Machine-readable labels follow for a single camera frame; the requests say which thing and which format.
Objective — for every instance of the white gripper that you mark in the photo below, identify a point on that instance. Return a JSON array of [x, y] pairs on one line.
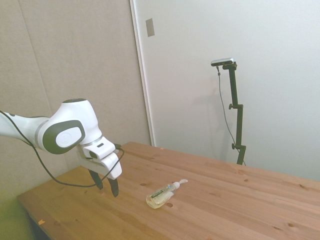
[[110, 166]]

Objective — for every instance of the silver exterior camera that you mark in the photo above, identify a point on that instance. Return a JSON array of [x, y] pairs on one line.
[[222, 61]]

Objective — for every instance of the grey wall plate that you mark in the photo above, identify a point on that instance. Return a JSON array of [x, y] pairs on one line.
[[150, 27]]

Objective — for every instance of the white wall trim strip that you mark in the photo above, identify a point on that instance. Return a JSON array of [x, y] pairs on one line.
[[142, 75]]

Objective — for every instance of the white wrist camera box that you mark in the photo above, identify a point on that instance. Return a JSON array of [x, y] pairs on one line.
[[100, 149]]

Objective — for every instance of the black camera stand pole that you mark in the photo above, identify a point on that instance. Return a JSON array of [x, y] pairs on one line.
[[235, 95]]

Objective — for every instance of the clear sanitizer pump bottle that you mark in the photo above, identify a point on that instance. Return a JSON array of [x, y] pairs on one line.
[[160, 197]]

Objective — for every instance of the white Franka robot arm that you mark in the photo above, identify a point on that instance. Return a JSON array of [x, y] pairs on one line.
[[75, 112]]

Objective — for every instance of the black camera stand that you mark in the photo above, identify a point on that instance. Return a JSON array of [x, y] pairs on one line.
[[220, 87]]

